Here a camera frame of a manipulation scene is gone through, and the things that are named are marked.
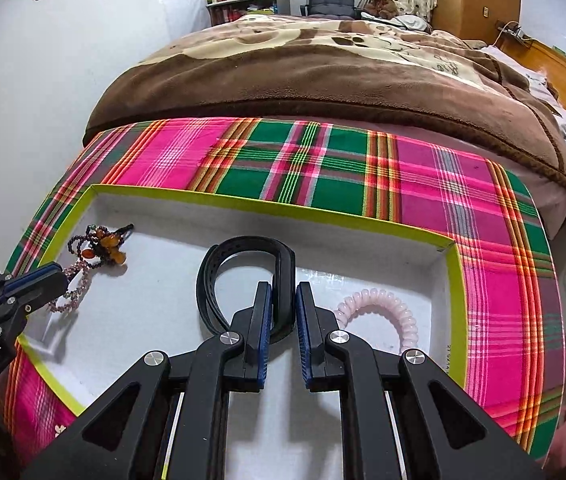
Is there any pink spiral hair tie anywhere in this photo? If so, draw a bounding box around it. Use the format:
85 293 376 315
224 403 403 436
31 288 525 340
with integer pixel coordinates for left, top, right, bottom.
333 287 421 356

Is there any cluttered wall shelf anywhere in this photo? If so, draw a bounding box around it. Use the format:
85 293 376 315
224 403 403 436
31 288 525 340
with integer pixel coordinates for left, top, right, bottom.
206 0 291 26

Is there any dark red bead bracelet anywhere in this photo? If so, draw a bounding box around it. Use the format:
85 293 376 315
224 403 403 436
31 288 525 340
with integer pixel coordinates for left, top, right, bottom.
66 223 136 267

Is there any pink crystal bead strand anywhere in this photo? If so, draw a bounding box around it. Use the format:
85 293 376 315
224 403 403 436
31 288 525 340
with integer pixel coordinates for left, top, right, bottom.
48 260 91 314

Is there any yellow shallow cardboard box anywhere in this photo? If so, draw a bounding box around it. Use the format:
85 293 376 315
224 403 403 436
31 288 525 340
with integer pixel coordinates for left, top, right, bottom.
16 184 470 480

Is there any black fitness wristband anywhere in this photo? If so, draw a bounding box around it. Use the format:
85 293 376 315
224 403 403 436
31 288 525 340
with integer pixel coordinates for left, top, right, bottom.
195 235 296 344

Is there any brown fleece bed blanket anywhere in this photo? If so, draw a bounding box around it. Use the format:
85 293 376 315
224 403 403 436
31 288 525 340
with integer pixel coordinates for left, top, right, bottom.
84 14 566 191

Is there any brown teddy bear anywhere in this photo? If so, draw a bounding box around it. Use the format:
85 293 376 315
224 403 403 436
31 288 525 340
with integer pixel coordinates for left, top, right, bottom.
363 0 399 20

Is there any grey armchair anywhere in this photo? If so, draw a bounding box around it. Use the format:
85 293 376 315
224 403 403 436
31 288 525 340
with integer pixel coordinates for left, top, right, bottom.
300 0 357 20

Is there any pink green plaid tablecloth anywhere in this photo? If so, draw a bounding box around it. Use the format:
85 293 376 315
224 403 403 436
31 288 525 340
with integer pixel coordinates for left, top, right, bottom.
7 117 565 460

